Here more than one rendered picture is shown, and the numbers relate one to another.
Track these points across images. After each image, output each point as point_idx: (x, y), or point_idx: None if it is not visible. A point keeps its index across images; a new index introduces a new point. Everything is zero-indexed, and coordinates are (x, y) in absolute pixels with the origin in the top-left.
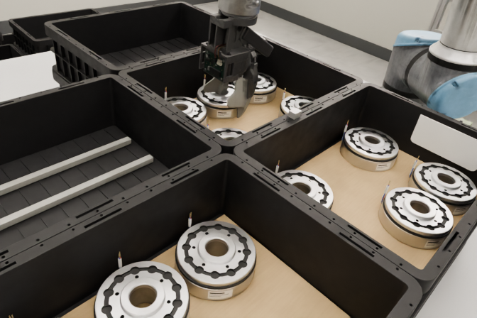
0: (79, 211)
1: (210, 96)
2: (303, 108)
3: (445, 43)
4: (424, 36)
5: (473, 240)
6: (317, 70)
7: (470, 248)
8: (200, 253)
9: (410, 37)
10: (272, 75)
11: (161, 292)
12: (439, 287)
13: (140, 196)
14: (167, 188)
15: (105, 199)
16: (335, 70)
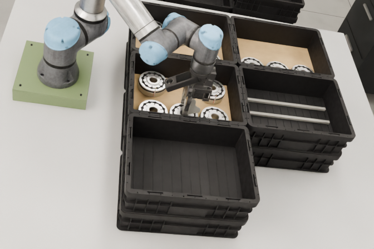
0: (277, 110)
1: (192, 115)
2: (188, 58)
3: (102, 10)
4: (72, 26)
5: (121, 41)
6: None
7: (127, 41)
8: None
9: (78, 31)
10: None
11: (274, 66)
12: None
13: (275, 68)
14: (266, 66)
15: (267, 109)
16: (134, 63)
